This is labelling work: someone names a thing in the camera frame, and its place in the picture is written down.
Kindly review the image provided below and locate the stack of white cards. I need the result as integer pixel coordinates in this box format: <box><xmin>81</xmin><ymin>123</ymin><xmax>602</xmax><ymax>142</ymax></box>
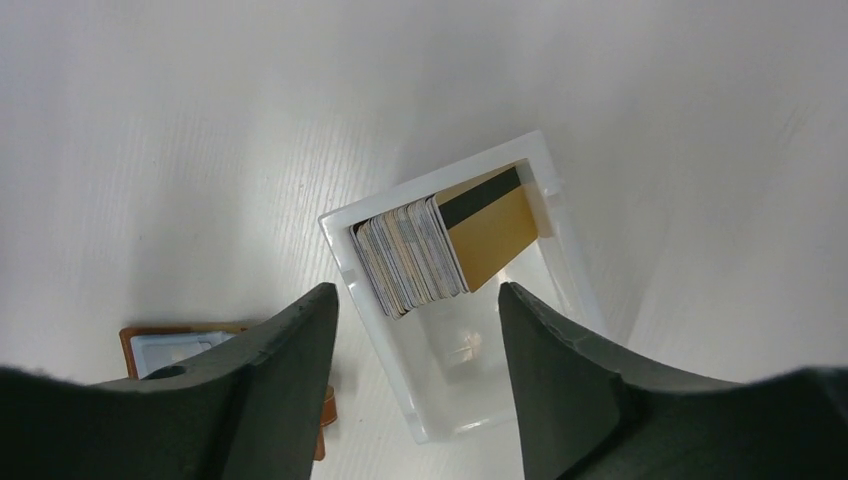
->
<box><xmin>348</xmin><ymin>195</ymin><xmax>470</xmax><ymax>320</ymax></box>

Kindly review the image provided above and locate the clear acrylic card box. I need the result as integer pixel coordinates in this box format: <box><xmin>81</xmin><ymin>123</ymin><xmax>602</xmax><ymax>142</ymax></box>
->
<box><xmin>319</xmin><ymin>131</ymin><xmax>609</xmax><ymax>444</ymax></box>

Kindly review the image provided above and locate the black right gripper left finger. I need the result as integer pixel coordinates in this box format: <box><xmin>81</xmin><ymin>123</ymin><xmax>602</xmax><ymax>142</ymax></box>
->
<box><xmin>1</xmin><ymin>283</ymin><xmax>339</xmax><ymax>479</ymax></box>

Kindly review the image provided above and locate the brown leather card holder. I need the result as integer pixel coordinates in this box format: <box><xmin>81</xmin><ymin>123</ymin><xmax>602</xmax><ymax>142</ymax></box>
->
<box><xmin>120</xmin><ymin>317</ymin><xmax>337</xmax><ymax>477</ymax></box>

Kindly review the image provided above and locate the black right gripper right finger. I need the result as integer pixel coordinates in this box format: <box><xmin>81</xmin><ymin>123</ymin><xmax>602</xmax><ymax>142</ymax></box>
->
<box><xmin>498</xmin><ymin>282</ymin><xmax>847</xmax><ymax>479</ymax></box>

